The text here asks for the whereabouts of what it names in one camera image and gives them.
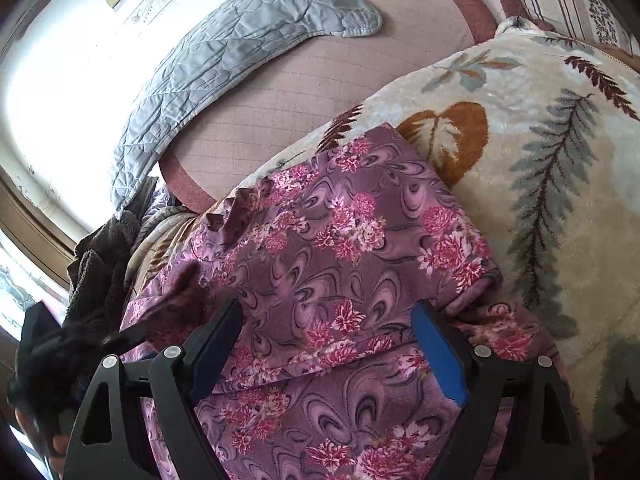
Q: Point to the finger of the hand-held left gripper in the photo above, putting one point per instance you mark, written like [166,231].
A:
[135,332]

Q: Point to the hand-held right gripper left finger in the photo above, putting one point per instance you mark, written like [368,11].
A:
[210,360]

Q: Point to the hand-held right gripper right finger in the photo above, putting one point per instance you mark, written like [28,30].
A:
[435,350]

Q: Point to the purple floral garment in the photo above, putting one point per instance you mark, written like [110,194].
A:
[325,260]

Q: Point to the person's left hand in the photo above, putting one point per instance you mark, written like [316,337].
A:
[59,442]

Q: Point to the patterned window curtain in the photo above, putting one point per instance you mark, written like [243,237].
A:
[20,285]

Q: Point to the dark brown cloth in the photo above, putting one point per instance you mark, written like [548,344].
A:
[95,265]

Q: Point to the cream leaf-print fleece blanket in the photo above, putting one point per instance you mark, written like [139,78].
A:
[550,210]

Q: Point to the pink bed sheet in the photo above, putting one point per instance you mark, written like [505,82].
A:
[325,85]

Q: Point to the grey quilted pad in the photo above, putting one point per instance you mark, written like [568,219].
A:
[235,45]

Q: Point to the wooden window frame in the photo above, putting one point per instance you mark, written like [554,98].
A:
[30,220]

